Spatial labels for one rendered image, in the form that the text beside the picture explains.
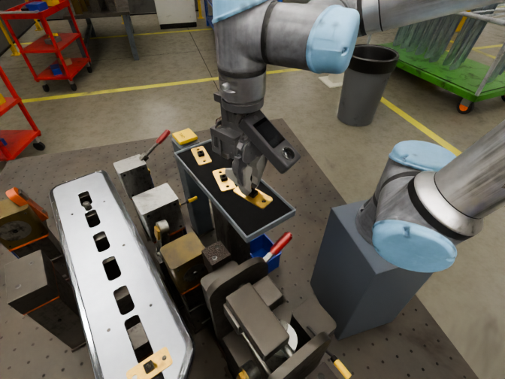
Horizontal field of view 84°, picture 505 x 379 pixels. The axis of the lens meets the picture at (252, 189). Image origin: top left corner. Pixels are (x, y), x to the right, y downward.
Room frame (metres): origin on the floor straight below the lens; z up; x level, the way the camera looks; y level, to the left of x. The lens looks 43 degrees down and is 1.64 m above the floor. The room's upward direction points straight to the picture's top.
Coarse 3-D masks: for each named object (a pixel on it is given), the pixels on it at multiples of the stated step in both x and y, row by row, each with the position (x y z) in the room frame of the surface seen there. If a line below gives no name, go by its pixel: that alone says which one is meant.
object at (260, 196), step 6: (234, 192) 0.44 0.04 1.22; (240, 192) 0.44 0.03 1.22; (252, 192) 0.43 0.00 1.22; (258, 192) 0.44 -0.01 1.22; (246, 198) 0.42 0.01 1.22; (252, 198) 0.42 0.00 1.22; (258, 198) 0.42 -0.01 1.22; (264, 198) 0.42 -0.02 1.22; (270, 198) 0.42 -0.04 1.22; (258, 204) 0.40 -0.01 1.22; (264, 204) 0.40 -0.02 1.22
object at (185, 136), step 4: (176, 132) 0.77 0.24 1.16; (180, 132) 0.77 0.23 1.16; (184, 132) 0.77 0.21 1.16; (188, 132) 0.77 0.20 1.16; (192, 132) 0.77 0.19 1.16; (176, 136) 0.74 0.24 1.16; (180, 136) 0.74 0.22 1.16; (184, 136) 0.74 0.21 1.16; (188, 136) 0.74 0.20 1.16; (192, 136) 0.74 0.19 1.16; (196, 136) 0.74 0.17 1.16; (176, 140) 0.73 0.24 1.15; (180, 140) 0.72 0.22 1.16; (184, 140) 0.72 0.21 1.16; (188, 140) 0.73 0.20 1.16; (192, 140) 0.74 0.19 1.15; (180, 144) 0.71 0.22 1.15
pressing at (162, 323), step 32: (64, 192) 0.66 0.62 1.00; (96, 192) 0.66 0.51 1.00; (64, 224) 0.52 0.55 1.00; (128, 224) 0.52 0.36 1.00; (96, 256) 0.41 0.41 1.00; (128, 256) 0.41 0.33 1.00; (96, 288) 0.33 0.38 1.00; (128, 288) 0.33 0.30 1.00; (160, 288) 0.32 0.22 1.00; (96, 320) 0.25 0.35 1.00; (160, 320) 0.25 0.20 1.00; (96, 352) 0.19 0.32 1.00; (128, 352) 0.19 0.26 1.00; (192, 352) 0.19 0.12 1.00
